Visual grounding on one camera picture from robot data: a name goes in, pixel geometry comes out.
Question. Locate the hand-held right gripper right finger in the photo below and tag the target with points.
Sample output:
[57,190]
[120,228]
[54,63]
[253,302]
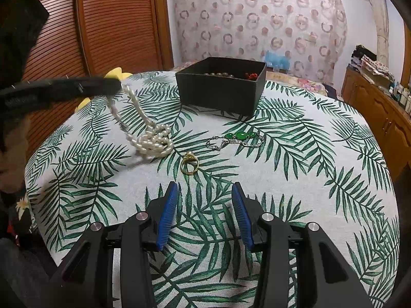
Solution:
[242,215]

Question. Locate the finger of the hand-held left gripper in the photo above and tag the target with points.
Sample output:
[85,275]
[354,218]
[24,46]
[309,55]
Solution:
[99,86]

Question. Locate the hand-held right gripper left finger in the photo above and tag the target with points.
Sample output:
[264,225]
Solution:
[167,215]

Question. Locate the black square box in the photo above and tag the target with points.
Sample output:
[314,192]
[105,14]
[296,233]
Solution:
[218,93]

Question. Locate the person's left hand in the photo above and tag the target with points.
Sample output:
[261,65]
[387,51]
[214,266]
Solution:
[17,154]

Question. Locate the yellow plush toy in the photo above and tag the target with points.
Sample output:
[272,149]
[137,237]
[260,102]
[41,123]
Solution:
[116,72]

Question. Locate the leaf print tablecloth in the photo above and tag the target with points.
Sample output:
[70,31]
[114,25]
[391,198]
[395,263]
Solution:
[289,173]

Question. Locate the brown slatted wooden wardrobe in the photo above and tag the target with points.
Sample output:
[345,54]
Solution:
[112,22]

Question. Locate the small cardboard box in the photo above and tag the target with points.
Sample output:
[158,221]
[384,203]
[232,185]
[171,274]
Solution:
[277,76]

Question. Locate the floral bed blanket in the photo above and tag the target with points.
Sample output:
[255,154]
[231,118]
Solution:
[305,83]

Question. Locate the dark floral cloth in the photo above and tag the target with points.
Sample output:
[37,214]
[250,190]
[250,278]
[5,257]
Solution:
[22,263]

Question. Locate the blue plastic bag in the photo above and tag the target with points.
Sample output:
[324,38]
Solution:
[277,59]

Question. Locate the wooden sideboard cabinet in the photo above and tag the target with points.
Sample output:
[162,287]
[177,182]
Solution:
[369,99]

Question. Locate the group of toiletry bottles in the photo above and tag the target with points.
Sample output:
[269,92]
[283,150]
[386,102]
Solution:
[401,98]

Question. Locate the dark folded clothes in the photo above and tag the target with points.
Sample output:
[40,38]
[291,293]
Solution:
[361,54]

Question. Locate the folded floral cloth stack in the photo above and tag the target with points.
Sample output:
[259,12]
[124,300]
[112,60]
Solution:
[379,67]

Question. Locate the tied beige curtain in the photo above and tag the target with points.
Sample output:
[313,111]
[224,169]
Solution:
[380,22]

